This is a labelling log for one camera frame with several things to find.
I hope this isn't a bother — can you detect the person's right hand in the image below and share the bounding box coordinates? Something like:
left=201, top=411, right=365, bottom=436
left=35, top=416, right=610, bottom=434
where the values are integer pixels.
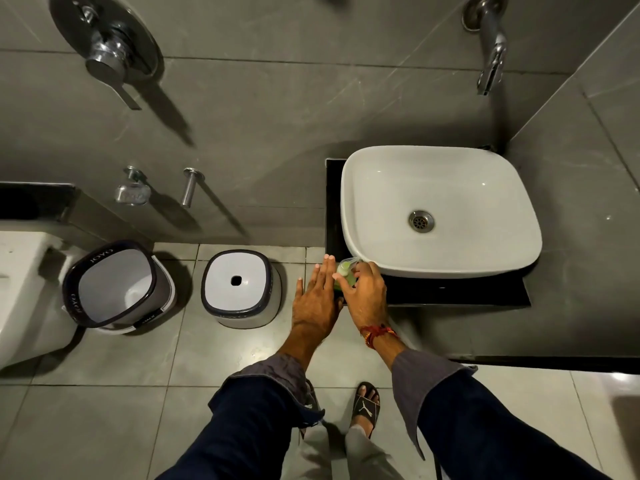
left=332, top=261, right=390, bottom=332

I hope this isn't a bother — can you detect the person's left hand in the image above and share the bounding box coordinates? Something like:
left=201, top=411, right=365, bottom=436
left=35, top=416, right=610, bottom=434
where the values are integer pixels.
left=291, top=255, right=345, bottom=341

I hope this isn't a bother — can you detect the green liquid soap bottle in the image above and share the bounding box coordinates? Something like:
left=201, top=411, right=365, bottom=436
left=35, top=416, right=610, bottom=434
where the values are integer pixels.
left=334, top=257, right=362, bottom=294

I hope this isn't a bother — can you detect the person's left forearm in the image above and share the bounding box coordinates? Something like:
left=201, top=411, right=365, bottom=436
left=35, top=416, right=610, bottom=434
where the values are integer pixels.
left=156, top=330, right=332, bottom=480

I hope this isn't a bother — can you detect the person's right forearm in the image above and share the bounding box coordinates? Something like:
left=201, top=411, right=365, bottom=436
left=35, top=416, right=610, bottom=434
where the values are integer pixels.
left=372, top=334, right=614, bottom=480

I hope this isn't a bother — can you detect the white stool with dark rim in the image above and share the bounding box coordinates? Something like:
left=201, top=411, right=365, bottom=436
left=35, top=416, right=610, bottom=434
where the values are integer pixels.
left=200, top=249, right=283, bottom=330

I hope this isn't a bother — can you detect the red thread wristband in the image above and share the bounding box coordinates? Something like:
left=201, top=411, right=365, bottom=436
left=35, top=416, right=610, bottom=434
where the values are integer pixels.
left=359, top=323, right=400, bottom=350

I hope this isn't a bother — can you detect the chrome basin drain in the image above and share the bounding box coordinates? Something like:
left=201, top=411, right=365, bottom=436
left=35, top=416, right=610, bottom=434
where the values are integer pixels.
left=408, top=210, right=436, bottom=234

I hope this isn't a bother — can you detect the black stone counter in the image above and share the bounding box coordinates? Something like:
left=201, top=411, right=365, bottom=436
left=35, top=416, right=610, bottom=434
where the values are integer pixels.
left=325, top=158, right=532, bottom=308

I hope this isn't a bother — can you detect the black sandal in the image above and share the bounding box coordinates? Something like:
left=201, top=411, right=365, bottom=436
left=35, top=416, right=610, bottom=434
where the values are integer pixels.
left=350, top=381, right=382, bottom=439

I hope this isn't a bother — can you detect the white ceramic wash basin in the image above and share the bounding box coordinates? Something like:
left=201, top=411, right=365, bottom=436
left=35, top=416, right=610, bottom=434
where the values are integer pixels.
left=340, top=146, right=544, bottom=280

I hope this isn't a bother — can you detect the person's left leg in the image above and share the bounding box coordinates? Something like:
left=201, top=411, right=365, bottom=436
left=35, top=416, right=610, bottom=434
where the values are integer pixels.
left=279, top=423, right=332, bottom=480

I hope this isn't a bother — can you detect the person's leg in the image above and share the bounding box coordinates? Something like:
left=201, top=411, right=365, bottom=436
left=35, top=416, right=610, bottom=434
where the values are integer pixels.
left=279, top=423, right=332, bottom=480
left=344, top=424, right=407, bottom=480

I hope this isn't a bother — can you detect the person's right leg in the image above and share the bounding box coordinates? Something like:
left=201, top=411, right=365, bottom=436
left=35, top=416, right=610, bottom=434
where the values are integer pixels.
left=344, top=424, right=407, bottom=480

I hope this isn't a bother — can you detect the white bucket with dark rim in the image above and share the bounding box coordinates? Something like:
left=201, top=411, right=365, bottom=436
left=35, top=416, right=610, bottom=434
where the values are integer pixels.
left=61, top=239, right=178, bottom=336

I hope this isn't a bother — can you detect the white toilet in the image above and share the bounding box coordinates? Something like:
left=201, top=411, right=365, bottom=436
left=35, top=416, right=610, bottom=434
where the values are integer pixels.
left=0, top=231, right=89, bottom=371

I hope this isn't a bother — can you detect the chrome shower mixer valve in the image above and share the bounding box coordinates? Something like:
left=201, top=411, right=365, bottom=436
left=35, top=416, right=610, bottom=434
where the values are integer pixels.
left=48, top=0, right=165, bottom=111

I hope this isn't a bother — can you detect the chrome wall tap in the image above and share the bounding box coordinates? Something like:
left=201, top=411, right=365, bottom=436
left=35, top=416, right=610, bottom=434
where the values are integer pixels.
left=461, top=0, right=510, bottom=97

